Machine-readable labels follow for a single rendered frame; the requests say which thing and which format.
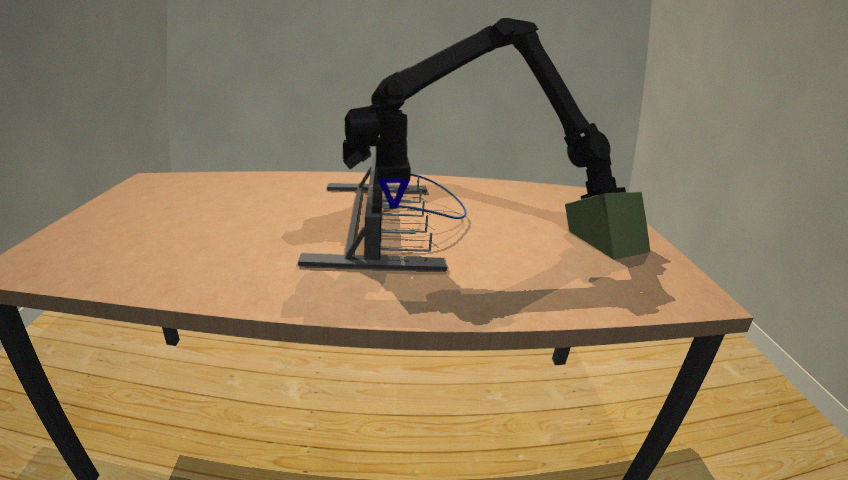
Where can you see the grey patch panel rack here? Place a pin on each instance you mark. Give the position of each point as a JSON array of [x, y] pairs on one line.
[[372, 233]]

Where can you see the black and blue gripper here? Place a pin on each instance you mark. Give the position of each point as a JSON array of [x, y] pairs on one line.
[[389, 174]]

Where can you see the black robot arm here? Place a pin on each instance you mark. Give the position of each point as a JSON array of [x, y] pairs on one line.
[[364, 124]]

